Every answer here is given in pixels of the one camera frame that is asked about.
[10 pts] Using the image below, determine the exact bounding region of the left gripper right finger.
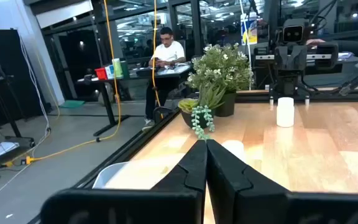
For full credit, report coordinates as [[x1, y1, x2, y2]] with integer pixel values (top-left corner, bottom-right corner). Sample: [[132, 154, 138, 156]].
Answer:
[[206, 139, 358, 224]]

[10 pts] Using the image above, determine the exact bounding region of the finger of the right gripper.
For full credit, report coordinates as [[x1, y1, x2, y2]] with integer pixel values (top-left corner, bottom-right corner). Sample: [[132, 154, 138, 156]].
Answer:
[[273, 46, 291, 72], [290, 45, 307, 72]]

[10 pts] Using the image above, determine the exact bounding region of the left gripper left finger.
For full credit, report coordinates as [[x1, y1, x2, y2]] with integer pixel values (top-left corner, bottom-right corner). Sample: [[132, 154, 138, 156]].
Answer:
[[40, 139, 208, 224]]

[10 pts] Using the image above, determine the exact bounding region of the white pill bottle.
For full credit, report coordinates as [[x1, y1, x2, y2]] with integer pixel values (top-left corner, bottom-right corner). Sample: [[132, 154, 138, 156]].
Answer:
[[221, 139, 247, 163], [276, 96, 295, 128]]

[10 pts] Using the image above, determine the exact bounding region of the person's forearm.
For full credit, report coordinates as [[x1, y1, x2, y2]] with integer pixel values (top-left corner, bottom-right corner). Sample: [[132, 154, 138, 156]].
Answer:
[[321, 39, 358, 59]]

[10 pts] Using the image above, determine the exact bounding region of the clear plastic basket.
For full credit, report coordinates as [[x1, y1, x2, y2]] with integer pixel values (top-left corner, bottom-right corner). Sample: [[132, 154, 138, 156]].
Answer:
[[91, 152, 185, 190]]

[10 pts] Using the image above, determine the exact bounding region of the blue yellow banner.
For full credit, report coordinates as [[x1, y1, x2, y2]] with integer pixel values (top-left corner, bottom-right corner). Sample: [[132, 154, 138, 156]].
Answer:
[[240, 12, 259, 46]]

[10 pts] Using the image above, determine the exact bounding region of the white-flowered potted plant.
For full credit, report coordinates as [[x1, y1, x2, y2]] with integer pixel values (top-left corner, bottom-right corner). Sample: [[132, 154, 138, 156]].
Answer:
[[186, 42, 255, 118]]

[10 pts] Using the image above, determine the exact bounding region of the white pole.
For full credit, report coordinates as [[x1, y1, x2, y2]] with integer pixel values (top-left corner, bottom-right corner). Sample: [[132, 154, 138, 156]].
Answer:
[[238, 0, 252, 91]]

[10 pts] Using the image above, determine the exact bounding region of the succulent potted plant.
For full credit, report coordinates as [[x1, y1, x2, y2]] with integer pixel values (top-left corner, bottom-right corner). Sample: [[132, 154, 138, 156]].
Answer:
[[177, 83, 228, 141]]

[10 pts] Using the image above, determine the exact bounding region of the black desk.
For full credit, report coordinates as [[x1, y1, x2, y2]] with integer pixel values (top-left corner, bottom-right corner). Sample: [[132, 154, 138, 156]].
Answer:
[[75, 62, 194, 137]]

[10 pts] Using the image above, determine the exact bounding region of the person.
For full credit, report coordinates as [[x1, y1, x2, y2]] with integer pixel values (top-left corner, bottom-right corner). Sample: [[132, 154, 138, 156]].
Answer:
[[141, 27, 186, 131]]

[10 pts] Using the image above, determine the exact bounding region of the green floor mat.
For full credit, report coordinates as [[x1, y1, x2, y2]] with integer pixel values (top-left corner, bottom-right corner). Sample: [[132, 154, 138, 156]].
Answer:
[[58, 100, 86, 110]]

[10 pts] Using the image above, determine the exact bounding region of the dark green cup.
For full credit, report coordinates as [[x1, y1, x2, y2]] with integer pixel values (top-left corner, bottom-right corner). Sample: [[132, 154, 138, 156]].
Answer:
[[120, 60, 131, 78]]

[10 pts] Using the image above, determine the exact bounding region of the white blue box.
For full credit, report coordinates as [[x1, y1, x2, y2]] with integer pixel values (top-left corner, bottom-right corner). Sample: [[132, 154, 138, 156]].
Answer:
[[104, 64, 115, 80]]

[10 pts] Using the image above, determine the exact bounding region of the red box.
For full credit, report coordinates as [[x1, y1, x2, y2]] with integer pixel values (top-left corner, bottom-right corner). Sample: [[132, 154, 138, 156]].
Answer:
[[94, 67, 108, 81]]

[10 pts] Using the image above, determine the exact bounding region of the light green cup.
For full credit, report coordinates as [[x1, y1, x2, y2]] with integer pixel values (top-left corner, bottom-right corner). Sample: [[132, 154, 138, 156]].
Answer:
[[112, 58, 124, 79]]

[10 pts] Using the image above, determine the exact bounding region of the black light stand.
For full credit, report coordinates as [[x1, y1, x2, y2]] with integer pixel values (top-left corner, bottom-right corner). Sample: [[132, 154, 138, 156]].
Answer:
[[0, 26, 36, 149]]

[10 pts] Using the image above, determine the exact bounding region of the black cabinet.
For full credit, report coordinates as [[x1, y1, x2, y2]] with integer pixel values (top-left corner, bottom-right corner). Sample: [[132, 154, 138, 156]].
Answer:
[[0, 29, 48, 131]]

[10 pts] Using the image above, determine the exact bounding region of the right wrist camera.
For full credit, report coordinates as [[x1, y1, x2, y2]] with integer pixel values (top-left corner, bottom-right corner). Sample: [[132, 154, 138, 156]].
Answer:
[[282, 17, 306, 45]]

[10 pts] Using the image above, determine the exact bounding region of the yellow cable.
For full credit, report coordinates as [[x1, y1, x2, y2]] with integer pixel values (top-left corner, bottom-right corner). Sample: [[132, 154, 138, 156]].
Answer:
[[4, 0, 122, 167], [150, 0, 165, 120]]

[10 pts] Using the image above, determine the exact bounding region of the white cable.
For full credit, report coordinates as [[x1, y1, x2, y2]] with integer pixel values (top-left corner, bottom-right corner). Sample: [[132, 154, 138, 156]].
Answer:
[[0, 32, 52, 197]]

